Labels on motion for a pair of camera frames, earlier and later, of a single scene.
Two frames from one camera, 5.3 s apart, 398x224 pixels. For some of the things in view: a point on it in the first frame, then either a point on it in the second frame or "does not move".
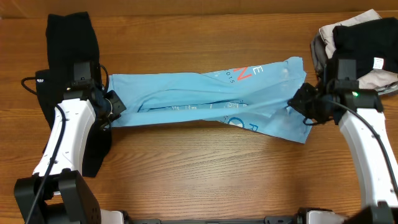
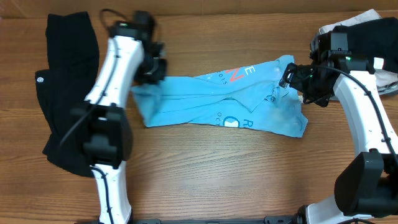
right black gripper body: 311,109 to 314,87
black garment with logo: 74,75 does not move
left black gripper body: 114,106 to 150,70
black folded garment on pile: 374,44 does not move
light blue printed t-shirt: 255,94 does not move
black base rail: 268,219 does not move
